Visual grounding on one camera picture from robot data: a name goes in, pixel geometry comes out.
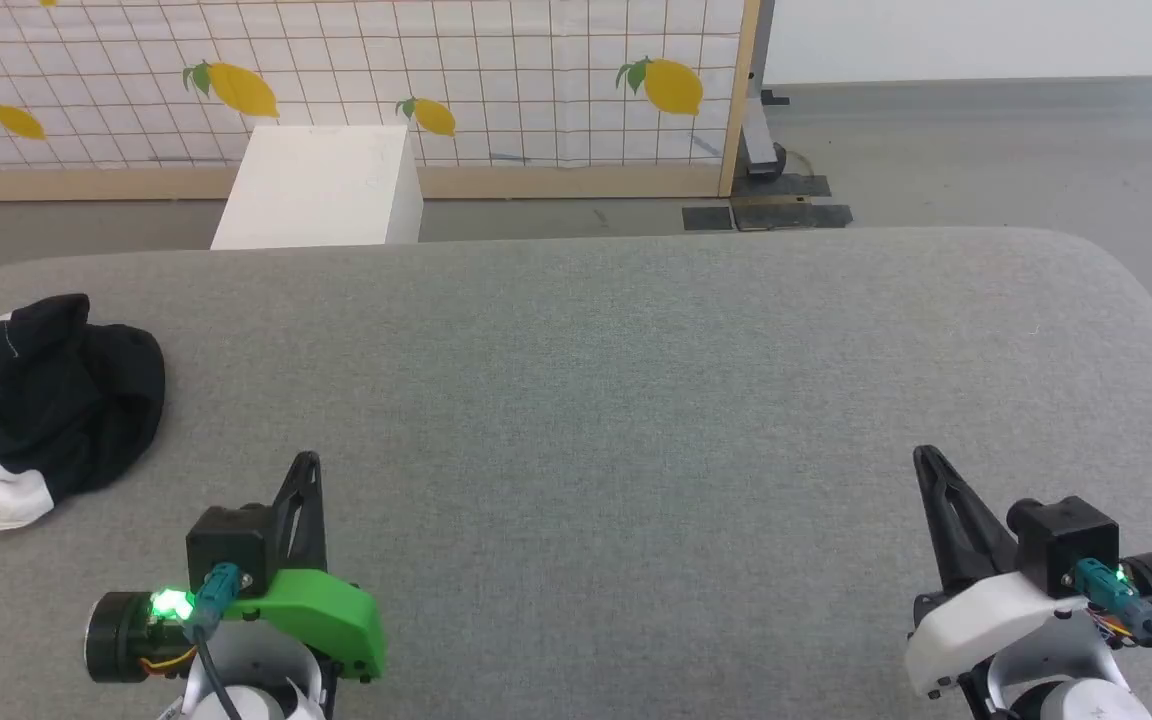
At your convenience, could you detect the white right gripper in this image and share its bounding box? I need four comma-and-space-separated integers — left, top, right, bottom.
903, 446, 1152, 699

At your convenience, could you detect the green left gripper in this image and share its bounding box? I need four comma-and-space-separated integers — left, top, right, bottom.
86, 452, 388, 685

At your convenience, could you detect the black and white garment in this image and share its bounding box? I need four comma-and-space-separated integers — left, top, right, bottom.
0, 293, 167, 573

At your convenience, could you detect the grey fabric sofa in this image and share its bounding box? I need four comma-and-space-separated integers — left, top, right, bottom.
0, 226, 1152, 720

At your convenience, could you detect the white rectangular box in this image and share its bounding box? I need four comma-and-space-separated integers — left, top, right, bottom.
210, 124, 425, 251

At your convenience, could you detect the wide black floor plate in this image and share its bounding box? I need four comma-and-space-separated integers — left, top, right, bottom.
733, 203, 854, 232

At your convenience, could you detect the long black floor plate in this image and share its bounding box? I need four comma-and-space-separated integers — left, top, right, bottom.
733, 174, 833, 200

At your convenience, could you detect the grey metal screen stand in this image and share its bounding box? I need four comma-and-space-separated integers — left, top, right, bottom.
744, 0, 792, 181

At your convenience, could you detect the lemon print wooden-framed screen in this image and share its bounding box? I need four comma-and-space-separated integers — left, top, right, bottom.
0, 0, 763, 203

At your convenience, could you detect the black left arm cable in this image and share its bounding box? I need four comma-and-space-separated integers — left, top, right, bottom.
183, 562, 243, 720

